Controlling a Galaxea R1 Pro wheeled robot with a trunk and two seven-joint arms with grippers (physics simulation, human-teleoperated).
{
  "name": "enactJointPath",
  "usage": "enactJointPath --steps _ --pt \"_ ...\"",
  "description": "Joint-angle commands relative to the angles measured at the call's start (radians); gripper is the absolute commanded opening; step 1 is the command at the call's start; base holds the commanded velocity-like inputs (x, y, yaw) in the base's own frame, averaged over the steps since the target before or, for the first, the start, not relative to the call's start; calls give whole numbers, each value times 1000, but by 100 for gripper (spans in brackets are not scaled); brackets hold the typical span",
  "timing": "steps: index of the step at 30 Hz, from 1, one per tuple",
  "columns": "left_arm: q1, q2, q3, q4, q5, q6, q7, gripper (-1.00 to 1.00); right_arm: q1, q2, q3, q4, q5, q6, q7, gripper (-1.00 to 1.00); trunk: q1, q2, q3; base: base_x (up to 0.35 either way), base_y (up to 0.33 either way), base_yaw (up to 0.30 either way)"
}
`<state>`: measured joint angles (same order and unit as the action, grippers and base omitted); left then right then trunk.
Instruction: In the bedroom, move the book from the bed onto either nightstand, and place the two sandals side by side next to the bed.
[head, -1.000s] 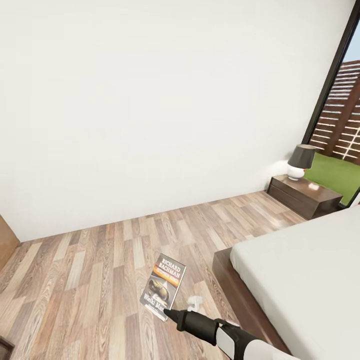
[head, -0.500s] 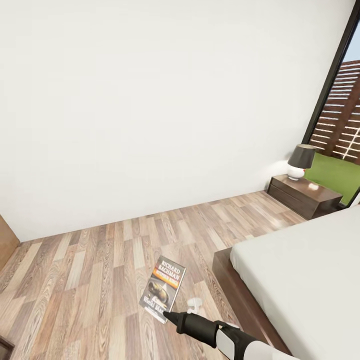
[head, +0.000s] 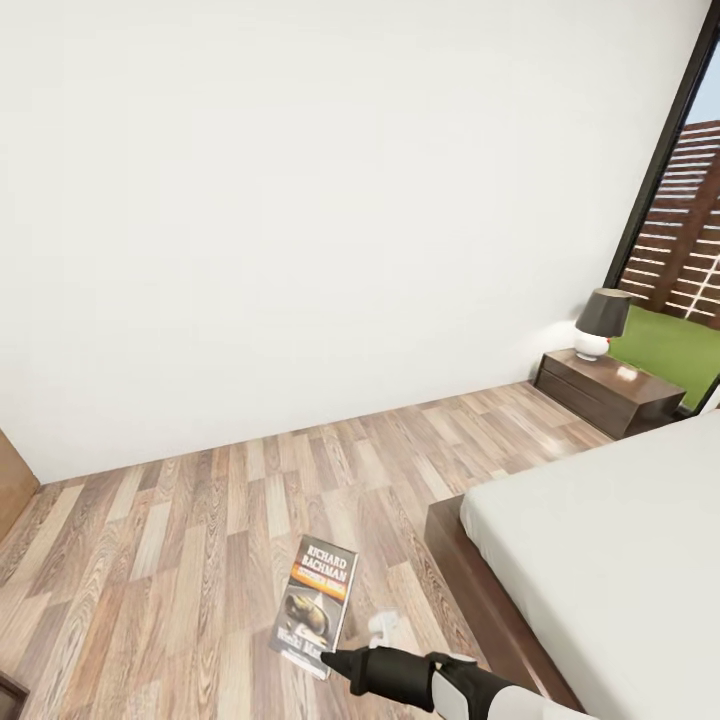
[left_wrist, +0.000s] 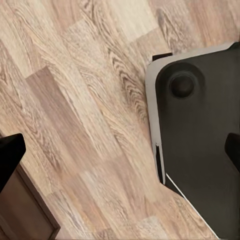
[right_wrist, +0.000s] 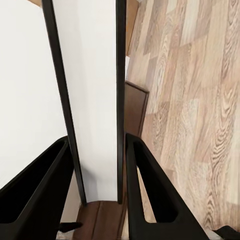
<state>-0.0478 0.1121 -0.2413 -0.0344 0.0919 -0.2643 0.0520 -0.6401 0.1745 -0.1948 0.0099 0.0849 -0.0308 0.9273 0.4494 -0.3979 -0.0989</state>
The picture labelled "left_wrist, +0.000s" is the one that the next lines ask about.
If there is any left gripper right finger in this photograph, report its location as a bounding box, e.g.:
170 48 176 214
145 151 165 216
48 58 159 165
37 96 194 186
224 133 240 172

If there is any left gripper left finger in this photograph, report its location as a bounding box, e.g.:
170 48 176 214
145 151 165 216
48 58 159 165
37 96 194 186
0 133 26 193

